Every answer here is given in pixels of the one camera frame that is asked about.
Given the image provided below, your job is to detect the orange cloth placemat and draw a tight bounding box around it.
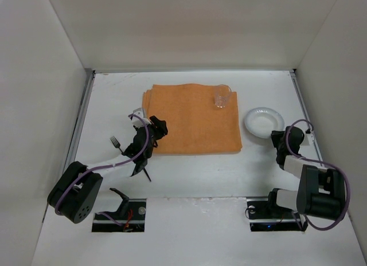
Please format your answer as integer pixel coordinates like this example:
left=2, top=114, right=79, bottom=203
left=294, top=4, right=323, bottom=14
left=142, top=84, right=242, bottom=155

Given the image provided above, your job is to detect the white bowl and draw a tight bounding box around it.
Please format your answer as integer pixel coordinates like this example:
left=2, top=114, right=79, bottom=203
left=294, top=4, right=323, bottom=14
left=244, top=107, right=284, bottom=139

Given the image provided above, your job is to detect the black plastic knife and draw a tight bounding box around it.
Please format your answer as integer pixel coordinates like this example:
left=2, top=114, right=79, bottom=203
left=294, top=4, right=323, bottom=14
left=143, top=168, right=152, bottom=182

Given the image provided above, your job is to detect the clear plastic cup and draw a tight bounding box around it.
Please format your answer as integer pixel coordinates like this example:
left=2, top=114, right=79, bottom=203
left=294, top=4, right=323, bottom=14
left=214, top=84, right=232, bottom=108

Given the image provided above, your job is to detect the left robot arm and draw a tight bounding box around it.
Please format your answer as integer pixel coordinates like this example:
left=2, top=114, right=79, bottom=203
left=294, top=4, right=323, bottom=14
left=47, top=114, right=169, bottom=224

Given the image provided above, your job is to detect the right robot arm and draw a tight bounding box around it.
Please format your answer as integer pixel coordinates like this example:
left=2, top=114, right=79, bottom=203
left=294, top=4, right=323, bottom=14
left=268, top=126, right=348, bottom=221

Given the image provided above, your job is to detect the black plastic fork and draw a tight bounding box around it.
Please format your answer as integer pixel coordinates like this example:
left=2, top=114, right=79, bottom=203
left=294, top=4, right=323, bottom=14
left=110, top=136, right=123, bottom=154

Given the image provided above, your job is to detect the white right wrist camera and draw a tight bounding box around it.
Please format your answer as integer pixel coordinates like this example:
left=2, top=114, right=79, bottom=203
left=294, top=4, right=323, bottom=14
left=301, top=128, right=315, bottom=146

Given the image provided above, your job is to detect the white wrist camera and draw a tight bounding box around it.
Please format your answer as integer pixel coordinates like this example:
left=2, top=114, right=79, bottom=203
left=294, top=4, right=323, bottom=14
left=128, top=107, right=151, bottom=127
left=301, top=128, right=315, bottom=146

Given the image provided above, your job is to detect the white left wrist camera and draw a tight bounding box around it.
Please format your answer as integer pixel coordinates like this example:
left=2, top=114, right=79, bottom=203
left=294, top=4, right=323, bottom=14
left=128, top=107, right=151, bottom=127

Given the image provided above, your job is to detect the right aluminium frame rail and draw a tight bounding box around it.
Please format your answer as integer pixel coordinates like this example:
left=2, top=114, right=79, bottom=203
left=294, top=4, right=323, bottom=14
left=289, top=69, right=322, bottom=161

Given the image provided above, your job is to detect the aluminium frame rail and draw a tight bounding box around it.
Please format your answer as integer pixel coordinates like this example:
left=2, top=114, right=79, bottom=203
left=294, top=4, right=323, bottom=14
left=56, top=68, right=95, bottom=182
left=289, top=69, right=322, bottom=161

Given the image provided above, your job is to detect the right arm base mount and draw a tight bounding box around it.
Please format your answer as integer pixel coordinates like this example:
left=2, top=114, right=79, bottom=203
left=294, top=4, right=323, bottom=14
left=244, top=197, right=308, bottom=232

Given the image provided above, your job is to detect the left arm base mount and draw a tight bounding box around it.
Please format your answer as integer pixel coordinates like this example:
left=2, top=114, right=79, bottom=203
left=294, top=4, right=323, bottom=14
left=91, top=199, right=147, bottom=233

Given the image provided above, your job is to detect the left aluminium frame rail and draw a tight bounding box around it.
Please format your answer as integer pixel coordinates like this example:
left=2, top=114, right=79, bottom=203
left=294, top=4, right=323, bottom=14
left=56, top=68, right=95, bottom=182

